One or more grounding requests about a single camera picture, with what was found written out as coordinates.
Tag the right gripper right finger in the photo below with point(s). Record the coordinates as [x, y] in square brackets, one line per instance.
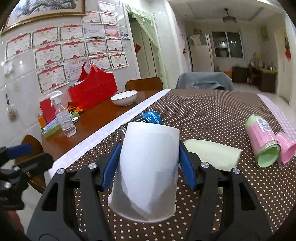
[242, 218]

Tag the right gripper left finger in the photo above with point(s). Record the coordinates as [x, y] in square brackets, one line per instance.
[70, 207]

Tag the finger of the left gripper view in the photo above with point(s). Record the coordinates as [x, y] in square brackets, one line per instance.
[15, 152]

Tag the white paper cup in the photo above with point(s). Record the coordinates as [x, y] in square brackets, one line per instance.
[145, 183]

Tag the pale green cup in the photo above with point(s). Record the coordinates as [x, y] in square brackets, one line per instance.
[220, 156]

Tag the pink tumbler lid cup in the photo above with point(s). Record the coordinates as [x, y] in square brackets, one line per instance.
[287, 152]

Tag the wooden chair at left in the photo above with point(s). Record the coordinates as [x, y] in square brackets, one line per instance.
[36, 163]

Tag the orange can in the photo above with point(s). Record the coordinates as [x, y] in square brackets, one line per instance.
[42, 120]

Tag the blue white toothpaste box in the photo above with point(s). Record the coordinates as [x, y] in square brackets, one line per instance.
[50, 125]

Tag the red paper box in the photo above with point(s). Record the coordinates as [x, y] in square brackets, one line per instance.
[48, 110]

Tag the clear spray bottle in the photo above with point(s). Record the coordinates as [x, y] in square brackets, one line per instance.
[62, 114]

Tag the pink green tumbler bottle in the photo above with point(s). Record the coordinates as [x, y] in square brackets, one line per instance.
[266, 148]

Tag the green tray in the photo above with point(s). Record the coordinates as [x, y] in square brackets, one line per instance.
[55, 126]

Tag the lilac checked under cloth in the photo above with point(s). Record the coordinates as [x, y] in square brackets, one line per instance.
[280, 116]

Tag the red felt bag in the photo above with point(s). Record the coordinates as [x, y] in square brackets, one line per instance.
[92, 87]

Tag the white ceramic bowl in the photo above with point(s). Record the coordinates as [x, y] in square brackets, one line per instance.
[124, 98]

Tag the black blue drink can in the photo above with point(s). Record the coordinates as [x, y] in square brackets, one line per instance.
[149, 117]

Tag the dark wooden desk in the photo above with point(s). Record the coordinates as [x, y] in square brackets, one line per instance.
[263, 79]

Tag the framed blossom painting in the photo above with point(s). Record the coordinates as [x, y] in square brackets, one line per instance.
[26, 12]

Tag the grey cloth covered chair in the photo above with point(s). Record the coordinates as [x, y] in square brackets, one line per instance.
[204, 80]

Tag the wooden chair at head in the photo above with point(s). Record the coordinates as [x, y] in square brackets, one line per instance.
[152, 83]

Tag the window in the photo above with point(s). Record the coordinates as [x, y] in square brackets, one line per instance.
[227, 44]

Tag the white refrigerator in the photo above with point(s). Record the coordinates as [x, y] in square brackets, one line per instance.
[201, 53]

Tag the small framed picture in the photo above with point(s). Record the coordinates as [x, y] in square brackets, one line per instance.
[264, 33]

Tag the green door curtain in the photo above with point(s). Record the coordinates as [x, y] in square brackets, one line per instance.
[147, 23]

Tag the ceiling lamp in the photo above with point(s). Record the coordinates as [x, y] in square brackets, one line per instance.
[228, 18]

